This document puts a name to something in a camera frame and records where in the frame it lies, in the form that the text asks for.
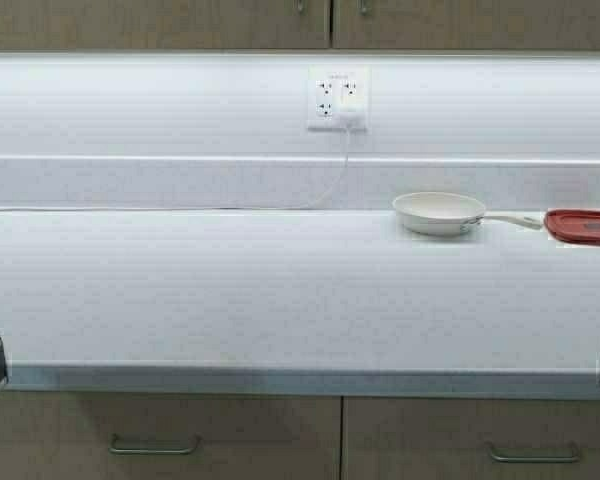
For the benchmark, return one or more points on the cabinet door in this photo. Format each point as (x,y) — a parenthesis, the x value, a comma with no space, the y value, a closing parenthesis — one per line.
(164,25)
(467,25)

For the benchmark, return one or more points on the white frying pan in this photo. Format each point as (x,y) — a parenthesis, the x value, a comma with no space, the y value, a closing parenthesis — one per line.
(445,214)

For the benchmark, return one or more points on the white power adapter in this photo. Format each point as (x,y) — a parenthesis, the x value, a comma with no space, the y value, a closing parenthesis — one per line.
(352,118)

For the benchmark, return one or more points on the right wooden drawer front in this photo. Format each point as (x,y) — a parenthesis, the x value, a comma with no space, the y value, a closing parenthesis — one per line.
(391,438)

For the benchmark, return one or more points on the wooden drawer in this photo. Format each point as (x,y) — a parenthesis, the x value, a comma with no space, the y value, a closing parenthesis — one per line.
(391,438)
(52,435)

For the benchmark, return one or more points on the red plastic container lid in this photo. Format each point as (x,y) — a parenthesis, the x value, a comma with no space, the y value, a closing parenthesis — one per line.
(576,226)

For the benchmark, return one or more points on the left wooden drawer front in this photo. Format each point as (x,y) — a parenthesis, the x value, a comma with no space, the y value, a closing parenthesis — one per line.
(52,435)

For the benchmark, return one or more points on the white wall outlet plate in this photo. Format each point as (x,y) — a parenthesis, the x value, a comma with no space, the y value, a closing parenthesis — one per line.
(328,89)

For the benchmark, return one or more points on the left drawer metal handle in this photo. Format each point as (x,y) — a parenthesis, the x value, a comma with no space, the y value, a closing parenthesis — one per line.
(131,446)

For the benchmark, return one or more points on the drawer metal handle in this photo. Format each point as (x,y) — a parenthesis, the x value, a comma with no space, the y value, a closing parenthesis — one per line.
(569,453)
(131,446)

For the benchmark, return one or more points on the right drawer metal handle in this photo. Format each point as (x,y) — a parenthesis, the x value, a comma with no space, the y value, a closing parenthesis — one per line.
(569,453)

